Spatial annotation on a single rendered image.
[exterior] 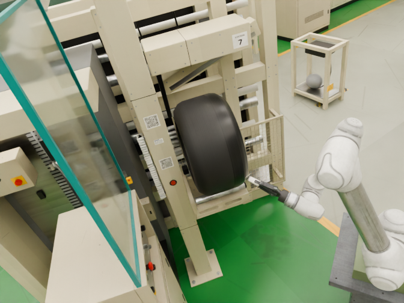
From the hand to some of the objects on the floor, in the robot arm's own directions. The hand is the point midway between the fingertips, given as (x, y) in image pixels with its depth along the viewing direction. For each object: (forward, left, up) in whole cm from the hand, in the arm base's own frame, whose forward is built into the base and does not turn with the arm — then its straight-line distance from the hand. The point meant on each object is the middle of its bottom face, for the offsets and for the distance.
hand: (254, 181), depth 179 cm
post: (+53, +14, -102) cm, 116 cm away
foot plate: (+54, +14, -102) cm, 116 cm away
